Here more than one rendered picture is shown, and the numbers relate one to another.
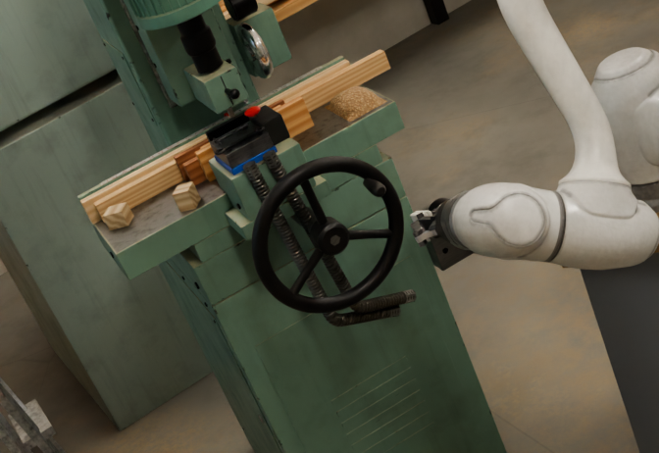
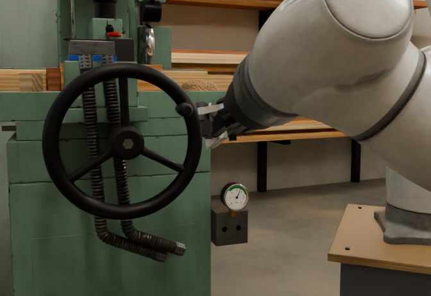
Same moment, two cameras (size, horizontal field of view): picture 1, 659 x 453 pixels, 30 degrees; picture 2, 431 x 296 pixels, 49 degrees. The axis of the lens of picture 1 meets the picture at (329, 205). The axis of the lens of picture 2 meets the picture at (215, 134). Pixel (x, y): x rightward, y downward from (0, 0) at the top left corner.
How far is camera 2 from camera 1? 1.38 m
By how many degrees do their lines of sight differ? 20
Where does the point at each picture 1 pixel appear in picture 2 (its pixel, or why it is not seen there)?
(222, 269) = (31, 154)
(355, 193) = (170, 148)
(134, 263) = not seen: outside the picture
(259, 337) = (38, 233)
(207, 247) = (26, 129)
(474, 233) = (281, 24)
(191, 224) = (22, 101)
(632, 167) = (417, 192)
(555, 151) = (305, 256)
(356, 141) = not seen: hidden behind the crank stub
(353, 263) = not seen: hidden behind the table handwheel
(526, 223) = (380, 1)
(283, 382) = (43, 285)
